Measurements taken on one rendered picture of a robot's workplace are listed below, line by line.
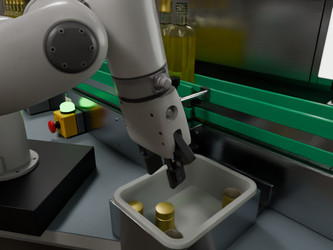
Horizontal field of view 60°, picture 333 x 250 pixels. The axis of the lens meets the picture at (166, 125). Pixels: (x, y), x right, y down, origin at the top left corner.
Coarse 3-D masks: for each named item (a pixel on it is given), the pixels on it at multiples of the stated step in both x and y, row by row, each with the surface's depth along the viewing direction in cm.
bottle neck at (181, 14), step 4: (176, 4) 69; (180, 4) 69; (184, 4) 69; (176, 8) 70; (180, 8) 69; (184, 8) 69; (176, 12) 70; (180, 12) 69; (184, 12) 69; (176, 16) 70; (180, 16) 70; (184, 16) 70; (176, 20) 71; (180, 20) 70; (184, 20) 70
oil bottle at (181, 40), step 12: (180, 24) 70; (168, 36) 72; (180, 36) 69; (192, 36) 72; (168, 48) 73; (180, 48) 71; (192, 48) 73; (168, 60) 75; (180, 60) 72; (192, 60) 74; (180, 72) 73; (192, 72) 76
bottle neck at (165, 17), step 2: (160, 14) 74; (162, 14) 74; (164, 14) 73; (166, 14) 73; (168, 14) 74; (170, 14) 74; (160, 16) 75; (162, 16) 74; (164, 16) 74; (166, 16) 74; (168, 16) 74; (170, 16) 74; (162, 18) 74; (164, 18) 74; (166, 18) 74; (168, 18) 74; (170, 18) 75; (162, 20) 74; (164, 20) 74; (166, 20) 74; (168, 20) 74; (170, 20) 75; (162, 22) 74; (164, 22) 74; (166, 22) 74; (168, 22) 74; (170, 22) 75
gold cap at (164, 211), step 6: (162, 204) 52; (168, 204) 52; (156, 210) 50; (162, 210) 50; (168, 210) 50; (156, 216) 51; (162, 216) 50; (168, 216) 50; (156, 222) 52; (162, 222) 50; (168, 222) 50; (162, 228) 51; (168, 228) 51
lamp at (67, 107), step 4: (64, 104) 89; (68, 104) 89; (72, 104) 90; (60, 108) 89; (64, 108) 88; (68, 108) 88; (72, 108) 89; (60, 112) 90; (64, 112) 89; (68, 112) 89; (72, 112) 90
